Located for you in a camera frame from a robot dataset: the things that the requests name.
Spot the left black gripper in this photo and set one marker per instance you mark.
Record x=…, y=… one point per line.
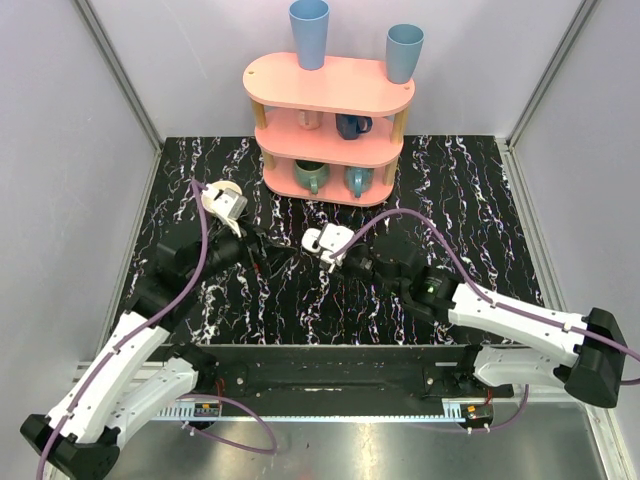
x=251, y=245

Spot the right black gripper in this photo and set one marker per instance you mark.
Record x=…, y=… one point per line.
x=343, y=265

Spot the white earbud case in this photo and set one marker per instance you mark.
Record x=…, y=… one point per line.
x=310, y=241

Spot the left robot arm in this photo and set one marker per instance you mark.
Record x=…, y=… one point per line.
x=120, y=350

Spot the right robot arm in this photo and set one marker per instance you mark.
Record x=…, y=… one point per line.
x=578, y=353

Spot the light blue butterfly mug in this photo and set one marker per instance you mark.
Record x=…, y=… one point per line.
x=358, y=180

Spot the green glazed mug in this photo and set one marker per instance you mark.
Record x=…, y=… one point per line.
x=310, y=175

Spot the cream ceramic bowl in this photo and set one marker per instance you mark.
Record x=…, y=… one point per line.
x=227, y=187

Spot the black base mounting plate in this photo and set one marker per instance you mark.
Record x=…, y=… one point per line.
x=330, y=382

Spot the pink three-tier wooden shelf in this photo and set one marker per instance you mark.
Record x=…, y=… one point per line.
x=278, y=88

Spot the dark blue mug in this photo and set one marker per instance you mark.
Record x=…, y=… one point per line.
x=350, y=127

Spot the pink mug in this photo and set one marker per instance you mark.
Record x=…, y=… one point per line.
x=309, y=120

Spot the right blue plastic tumbler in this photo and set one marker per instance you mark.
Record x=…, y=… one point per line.
x=403, y=48

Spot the blue plastic tumbler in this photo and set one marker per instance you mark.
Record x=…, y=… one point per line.
x=403, y=48
x=309, y=23

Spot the left blue plastic tumbler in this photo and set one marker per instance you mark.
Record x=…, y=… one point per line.
x=309, y=23

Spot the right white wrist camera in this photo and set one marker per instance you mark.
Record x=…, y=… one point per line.
x=332, y=240

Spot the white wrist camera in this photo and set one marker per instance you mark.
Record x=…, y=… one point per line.
x=230, y=218
x=332, y=240

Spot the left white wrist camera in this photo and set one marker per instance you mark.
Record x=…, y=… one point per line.
x=230, y=218

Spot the aluminium rail frame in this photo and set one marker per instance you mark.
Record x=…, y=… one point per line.
x=202, y=408

